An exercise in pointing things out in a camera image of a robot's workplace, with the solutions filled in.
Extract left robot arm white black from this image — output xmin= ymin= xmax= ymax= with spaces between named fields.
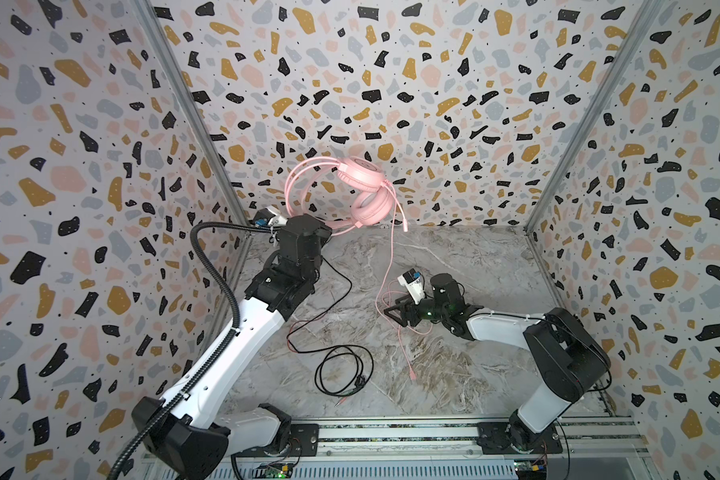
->
xmin=108 ymin=215 xmax=332 ymax=479

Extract pink headphones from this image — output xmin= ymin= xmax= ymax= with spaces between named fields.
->
xmin=284 ymin=156 xmax=409 ymax=235

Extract pink headphone cable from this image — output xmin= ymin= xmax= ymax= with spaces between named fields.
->
xmin=374 ymin=197 xmax=433 ymax=382

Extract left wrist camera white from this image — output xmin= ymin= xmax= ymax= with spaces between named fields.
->
xmin=253 ymin=206 xmax=288 ymax=228

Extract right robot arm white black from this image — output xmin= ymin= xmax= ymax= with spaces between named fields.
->
xmin=377 ymin=269 xmax=611 ymax=455

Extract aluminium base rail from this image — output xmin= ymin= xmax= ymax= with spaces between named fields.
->
xmin=210 ymin=417 xmax=660 ymax=479

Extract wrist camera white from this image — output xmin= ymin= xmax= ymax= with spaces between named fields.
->
xmin=397 ymin=268 xmax=426 ymax=305
xmin=253 ymin=206 xmax=288 ymax=228

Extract black headphone cable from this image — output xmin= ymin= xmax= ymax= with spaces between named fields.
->
xmin=284 ymin=254 xmax=375 ymax=401

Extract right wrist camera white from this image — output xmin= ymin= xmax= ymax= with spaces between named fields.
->
xmin=397 ymin=268 xmax=426 ymax=305

